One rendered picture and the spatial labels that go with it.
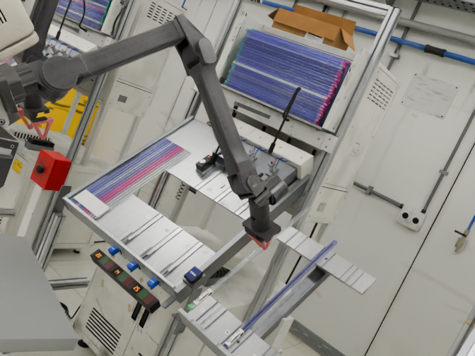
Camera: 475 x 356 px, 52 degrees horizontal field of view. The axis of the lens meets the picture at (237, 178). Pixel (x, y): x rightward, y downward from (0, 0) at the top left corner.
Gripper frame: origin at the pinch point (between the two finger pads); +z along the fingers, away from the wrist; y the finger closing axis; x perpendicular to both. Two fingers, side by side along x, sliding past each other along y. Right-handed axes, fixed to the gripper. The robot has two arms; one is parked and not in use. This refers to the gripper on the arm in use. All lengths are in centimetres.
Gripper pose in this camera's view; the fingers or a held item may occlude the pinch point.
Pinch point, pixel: (264, 245)
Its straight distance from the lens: 149.1
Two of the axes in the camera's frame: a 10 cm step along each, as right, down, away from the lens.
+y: -6.9, -4.2, 5.9
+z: 1.1, 7.5, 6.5
